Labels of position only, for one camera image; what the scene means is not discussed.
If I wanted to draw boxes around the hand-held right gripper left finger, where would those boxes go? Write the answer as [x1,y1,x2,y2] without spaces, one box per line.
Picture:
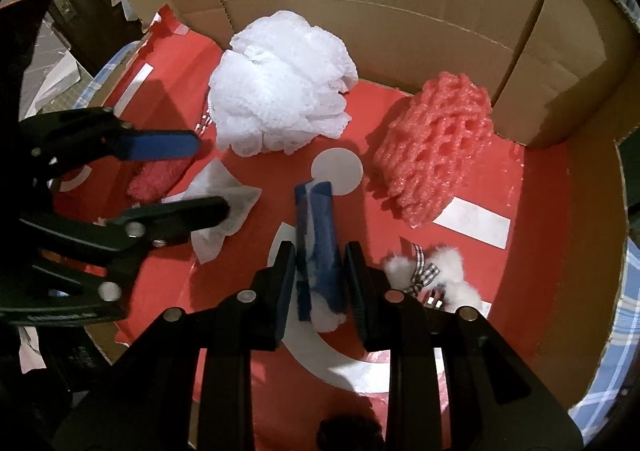
[52,241,297,451]

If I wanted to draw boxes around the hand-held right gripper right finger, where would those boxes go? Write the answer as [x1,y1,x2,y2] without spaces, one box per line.
[345,241,585,451]

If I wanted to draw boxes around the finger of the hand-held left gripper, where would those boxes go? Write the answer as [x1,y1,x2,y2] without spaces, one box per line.
[20,106,201,180]
[0,196,231,328]

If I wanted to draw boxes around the white tissue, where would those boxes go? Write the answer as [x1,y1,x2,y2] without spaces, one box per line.
[162,160,263,264]

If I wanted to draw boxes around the red fuzzy cloth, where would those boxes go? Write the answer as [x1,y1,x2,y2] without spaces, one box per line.
[126,158,193,203]

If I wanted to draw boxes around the white fluffy checkered bow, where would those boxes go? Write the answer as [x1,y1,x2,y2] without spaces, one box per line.
[382,245,493,319]

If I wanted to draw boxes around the white mesh bath pouf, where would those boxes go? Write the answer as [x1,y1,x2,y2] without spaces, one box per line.
[206,15,359,158]

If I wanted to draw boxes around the black fluffy item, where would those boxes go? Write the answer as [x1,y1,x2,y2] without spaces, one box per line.
[317,413,383,451]

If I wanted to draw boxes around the red foam net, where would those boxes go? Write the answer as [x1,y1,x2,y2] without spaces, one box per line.
[371,72,493,228]

